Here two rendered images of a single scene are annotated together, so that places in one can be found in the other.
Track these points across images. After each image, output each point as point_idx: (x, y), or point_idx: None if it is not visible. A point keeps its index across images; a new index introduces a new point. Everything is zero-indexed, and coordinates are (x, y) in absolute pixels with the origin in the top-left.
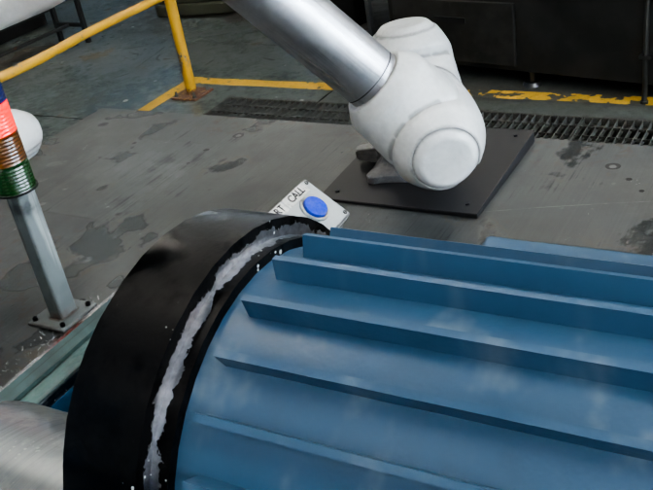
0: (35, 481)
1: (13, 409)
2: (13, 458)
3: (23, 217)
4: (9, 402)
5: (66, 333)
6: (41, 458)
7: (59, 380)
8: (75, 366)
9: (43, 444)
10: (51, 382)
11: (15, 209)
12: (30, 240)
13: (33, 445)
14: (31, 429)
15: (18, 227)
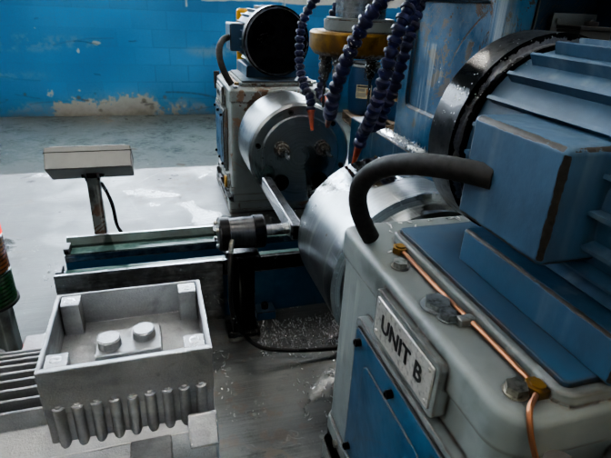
0: (288, 94)
1: (273, 108)
2: (287, 96)
3: (15, 317)
4: (270, 113)
5: (146, 266)
6: (283, 95)
7: (182, 260)
8: (166, 262)
9: (279, 97)
10: (185, 261)
11: (12, 314)
12: (22, 343)
13: (281, 97)
14: (276, 101)
15: (15, 338)
